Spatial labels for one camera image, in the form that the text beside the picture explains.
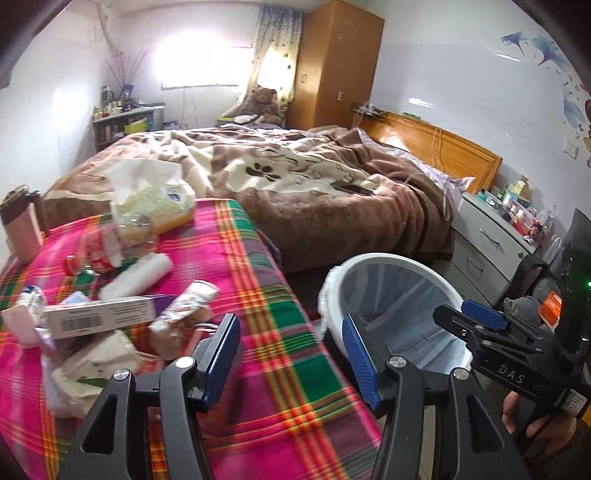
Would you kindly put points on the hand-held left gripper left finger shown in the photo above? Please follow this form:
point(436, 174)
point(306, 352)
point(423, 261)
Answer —
point(220, 364)

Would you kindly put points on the white wall switch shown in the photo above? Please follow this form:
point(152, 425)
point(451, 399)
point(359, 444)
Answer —
point(571, 150)

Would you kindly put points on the window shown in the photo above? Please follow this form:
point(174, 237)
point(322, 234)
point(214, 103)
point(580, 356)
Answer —
point(203, 55)

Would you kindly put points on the pink thermos bottle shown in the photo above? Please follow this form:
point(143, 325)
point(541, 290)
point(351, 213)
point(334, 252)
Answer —
point(25, 230)

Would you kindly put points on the crumpled white green bag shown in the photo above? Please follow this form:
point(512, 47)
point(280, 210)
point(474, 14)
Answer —
point(97, 362)

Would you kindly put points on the vase with purple branches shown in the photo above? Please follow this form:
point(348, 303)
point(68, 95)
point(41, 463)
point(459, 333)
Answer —
point(124, 74)

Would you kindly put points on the grey cloth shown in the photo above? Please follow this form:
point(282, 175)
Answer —
point(521, 307)

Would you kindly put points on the black smartphone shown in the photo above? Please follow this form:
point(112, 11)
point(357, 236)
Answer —
point(353, 188)

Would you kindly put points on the grey nightstand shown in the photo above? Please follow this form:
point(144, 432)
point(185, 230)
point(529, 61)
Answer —
point(489, 240)

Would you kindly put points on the dark bookshelf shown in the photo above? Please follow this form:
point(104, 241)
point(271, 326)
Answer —
point(124, 129)

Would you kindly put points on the long white purple box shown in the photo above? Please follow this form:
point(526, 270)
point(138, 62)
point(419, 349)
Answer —
point(101, 316)

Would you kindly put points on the wooden headboard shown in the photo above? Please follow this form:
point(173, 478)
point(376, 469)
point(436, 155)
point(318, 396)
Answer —
point(461, 157)

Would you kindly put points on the wooden wardrobe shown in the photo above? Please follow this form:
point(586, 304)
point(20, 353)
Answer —
point(337, 69)

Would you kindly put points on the brown teddy bear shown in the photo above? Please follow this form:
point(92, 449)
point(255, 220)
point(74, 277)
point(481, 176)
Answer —
point(263, 102)

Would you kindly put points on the white blue small container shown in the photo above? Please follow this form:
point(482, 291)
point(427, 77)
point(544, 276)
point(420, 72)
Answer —
point(33, 295)

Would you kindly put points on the brown floral blanket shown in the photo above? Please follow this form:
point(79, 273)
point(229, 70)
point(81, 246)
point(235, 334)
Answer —
point(323, 212)

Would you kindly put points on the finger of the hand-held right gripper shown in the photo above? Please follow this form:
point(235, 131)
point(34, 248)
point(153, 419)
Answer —
point(455, 321)
point(485, 314)

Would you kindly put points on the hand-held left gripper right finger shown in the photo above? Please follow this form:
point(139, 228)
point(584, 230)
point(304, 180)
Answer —
point(362, 369)

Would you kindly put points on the row of bottles and jars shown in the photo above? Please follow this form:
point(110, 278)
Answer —
point(113, 106)

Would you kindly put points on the group of small cosmetic containers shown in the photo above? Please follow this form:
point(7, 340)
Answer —
point(519, 210)

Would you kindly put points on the person's right forearm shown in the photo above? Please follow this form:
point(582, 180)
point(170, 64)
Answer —
point(565, 454)

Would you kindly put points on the crumpled white wrapper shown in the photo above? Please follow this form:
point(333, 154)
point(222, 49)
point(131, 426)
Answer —
point(184, 304)

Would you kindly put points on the black stool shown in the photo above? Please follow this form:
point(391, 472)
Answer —
point(535, 274)

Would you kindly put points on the person's right hand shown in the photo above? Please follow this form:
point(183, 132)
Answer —
point(511, 410)

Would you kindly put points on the red label plastic bottle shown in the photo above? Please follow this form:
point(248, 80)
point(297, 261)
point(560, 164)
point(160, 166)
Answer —
point(99, 251)

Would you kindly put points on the yellow tissue pack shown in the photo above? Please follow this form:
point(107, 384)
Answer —
point(157, 203)

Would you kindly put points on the blue flower wall stickers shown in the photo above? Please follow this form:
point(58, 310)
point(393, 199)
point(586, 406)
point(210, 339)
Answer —
point(545, 46)

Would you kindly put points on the white trash bin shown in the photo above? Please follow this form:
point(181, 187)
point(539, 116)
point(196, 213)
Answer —
point(397, 295)

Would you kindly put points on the white paper roll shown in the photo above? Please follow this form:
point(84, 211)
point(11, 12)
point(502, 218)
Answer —
point(138, 277)

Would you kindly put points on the patterned curtain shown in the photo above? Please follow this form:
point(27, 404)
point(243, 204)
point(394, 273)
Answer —
point(272, 46)

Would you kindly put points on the pale pillow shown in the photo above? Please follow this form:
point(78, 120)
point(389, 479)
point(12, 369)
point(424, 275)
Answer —
point(441, 177)

